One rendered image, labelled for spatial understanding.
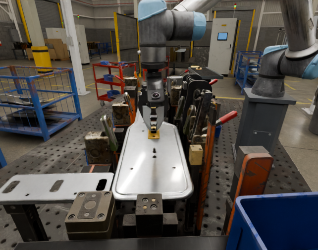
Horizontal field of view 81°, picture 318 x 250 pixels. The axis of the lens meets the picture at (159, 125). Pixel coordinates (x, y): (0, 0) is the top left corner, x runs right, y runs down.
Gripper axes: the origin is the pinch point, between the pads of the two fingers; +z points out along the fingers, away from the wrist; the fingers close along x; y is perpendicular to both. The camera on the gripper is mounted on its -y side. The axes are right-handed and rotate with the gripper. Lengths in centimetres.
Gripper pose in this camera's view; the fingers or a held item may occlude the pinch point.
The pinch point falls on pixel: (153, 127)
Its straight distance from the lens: 60.6
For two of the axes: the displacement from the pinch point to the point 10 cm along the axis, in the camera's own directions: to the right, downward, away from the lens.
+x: -10.0, 0.1, -0.3
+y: -0.3, -4.1, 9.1
